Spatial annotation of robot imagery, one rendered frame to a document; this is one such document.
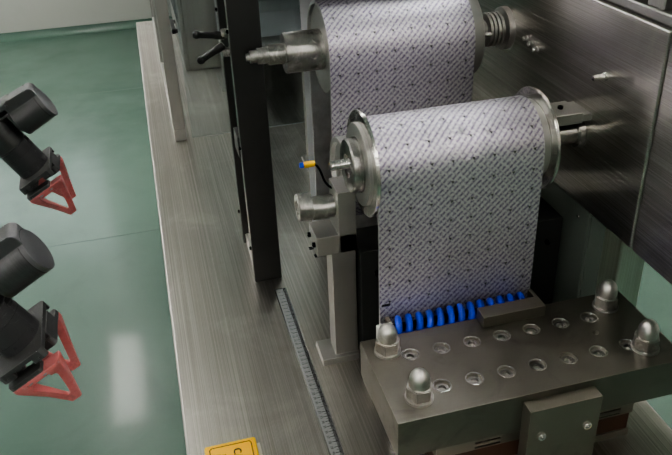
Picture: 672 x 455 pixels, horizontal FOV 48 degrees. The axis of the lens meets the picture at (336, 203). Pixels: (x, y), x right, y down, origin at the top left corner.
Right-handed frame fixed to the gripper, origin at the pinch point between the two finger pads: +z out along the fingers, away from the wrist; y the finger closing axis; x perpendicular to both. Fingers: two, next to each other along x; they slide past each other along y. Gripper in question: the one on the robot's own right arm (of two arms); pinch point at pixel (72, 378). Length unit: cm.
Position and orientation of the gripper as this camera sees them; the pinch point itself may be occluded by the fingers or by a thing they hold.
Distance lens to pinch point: 104.6
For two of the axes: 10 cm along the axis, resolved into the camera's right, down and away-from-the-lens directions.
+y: -3.0, -4.6, 8.4
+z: 5.0, 6.7, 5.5
